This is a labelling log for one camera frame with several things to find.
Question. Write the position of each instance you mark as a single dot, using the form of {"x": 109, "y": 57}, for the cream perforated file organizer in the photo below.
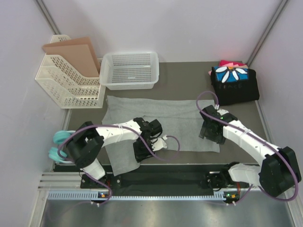
{"x": 65, "y": 85}

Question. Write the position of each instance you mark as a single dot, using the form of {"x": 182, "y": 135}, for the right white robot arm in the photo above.
{"x": 277, "y": 169}

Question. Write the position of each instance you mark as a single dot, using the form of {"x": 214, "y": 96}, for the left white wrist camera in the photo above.
{"x": 159, "y": 143}

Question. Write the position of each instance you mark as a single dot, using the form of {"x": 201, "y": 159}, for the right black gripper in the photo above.
{"x": 204, "y": 132}

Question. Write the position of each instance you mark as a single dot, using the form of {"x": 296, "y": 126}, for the pink folded t shirt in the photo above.
{"x": 235, "y": 64}

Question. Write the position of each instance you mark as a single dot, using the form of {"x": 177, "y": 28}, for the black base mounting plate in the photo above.
{"x": 162, "y": 180}

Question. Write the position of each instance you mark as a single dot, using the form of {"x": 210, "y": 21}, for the white perforated plastic basket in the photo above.
{"x": 129, "y": 70}

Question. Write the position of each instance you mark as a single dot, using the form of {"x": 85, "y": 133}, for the black folded flower t shirt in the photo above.
{"x": 234, "y": 85}

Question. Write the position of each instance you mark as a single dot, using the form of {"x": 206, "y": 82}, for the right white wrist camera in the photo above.
{"x": 219, "y": 110}

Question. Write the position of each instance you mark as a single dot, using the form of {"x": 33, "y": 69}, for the teal cat ear headphones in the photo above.
{"x": 58, "y": 138}

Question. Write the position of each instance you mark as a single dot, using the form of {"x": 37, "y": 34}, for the grey t shirt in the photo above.
{"x": 180, "y": 119}

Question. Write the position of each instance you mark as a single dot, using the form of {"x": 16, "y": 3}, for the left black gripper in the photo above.
{"x": 140, "y": 155}

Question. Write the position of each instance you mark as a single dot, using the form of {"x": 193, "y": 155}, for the brown cardboard folder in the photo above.
{"x": 78, "y": 52}

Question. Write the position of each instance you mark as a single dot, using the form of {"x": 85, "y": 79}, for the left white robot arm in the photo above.
{"x": 85, "y": 144}

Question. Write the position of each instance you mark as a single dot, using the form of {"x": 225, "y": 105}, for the grey slotted cable duct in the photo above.
{"x": 101, "y": 196}

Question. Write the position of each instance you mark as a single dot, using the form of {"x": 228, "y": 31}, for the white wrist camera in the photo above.
{"x": 159, "y": 143}
{"x": 219, "y": 110}

